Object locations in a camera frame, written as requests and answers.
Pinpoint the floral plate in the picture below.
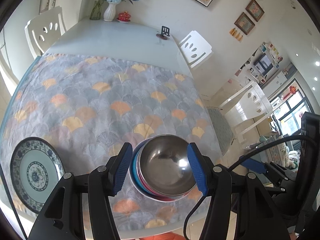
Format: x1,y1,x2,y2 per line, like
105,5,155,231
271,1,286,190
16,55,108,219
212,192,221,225
10,137,65,215

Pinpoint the pink cartoon bowl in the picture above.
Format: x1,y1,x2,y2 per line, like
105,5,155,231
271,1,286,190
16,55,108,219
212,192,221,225
128,137,193,202

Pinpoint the blue steel bowl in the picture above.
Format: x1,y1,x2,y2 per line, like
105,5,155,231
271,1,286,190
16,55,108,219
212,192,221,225
129,138,154,197

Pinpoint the magenta steel bowl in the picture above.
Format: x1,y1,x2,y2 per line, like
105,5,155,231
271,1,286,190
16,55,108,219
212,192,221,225
137,134,198,197

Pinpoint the white chair near right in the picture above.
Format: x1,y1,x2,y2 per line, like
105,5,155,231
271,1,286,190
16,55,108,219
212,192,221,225
219,81,273,144

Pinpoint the white chair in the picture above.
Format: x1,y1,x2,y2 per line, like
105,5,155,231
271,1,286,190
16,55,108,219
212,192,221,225
219,81,273,144
178,30,213,69
24,6,67,59

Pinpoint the fan pattern tablecloth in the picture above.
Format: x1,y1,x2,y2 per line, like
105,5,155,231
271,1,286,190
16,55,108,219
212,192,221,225
1,54,222,217

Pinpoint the white chair far right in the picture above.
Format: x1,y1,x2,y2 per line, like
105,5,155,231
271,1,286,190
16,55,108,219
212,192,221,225
178,30,213,69

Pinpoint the framed picture lower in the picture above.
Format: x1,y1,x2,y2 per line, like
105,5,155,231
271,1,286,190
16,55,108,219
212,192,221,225
234,12,255,35

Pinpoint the framed picture upper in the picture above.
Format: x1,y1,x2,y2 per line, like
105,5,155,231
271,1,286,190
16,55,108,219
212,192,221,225
246,0,265,22

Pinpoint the black phone stand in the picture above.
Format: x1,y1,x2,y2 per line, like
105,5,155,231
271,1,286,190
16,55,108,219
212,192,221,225
156,26,170,40

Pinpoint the white chair far left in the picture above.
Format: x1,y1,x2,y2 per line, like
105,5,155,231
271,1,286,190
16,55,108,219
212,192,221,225
24,6,67,59

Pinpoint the red lidded pot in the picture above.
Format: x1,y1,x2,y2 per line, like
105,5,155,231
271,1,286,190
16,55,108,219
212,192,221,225
117,11,131,23

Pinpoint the white vase with flowers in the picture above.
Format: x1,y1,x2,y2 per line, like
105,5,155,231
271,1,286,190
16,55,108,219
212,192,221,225
103,0,139,22

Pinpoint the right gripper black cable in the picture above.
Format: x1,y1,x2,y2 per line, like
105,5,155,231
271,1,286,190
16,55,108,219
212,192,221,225
183,134,311,240

